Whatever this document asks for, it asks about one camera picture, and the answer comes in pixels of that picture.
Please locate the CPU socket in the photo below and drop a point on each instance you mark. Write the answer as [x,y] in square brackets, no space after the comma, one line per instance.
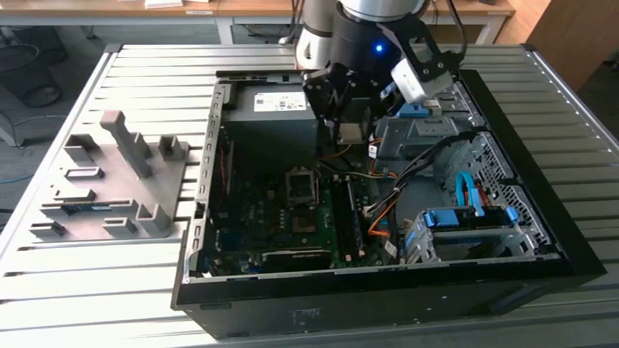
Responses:
[303,223]

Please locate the empty blue disk carrier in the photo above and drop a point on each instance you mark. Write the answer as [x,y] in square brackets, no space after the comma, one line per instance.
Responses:
[414,110]

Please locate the grey metal disk bay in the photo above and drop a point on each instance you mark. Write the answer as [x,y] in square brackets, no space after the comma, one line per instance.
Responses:
[426,134]
[483,237]

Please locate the grey power supply unit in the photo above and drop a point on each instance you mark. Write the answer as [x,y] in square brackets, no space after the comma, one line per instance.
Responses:
[260,127]

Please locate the white box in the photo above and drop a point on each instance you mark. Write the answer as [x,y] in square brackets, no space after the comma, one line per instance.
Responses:
[164,3]

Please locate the wooden cabinet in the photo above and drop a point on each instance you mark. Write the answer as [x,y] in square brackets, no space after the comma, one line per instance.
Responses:
[570,36]

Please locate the black RAM slot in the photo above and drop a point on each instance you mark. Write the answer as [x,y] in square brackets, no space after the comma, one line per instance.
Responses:
[339,217]

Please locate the hard disk in blue carrier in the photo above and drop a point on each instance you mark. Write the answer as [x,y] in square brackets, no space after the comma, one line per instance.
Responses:
[440,217]

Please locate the green motherboard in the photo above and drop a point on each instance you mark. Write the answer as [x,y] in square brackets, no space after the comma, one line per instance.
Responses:
[260,224]

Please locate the grey parts rack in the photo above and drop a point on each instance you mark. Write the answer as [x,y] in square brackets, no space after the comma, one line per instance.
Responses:
[159,188]

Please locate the black graphics card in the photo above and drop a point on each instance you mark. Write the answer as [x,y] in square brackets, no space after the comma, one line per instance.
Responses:
[295,260]

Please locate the RAM stick green board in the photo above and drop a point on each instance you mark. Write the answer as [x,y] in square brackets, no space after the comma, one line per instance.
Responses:
[87,209]

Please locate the black PC case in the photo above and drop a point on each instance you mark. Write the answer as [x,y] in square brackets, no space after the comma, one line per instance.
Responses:
[387,311]

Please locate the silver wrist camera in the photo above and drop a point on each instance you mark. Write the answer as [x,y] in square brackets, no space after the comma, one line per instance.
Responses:
[415,87]

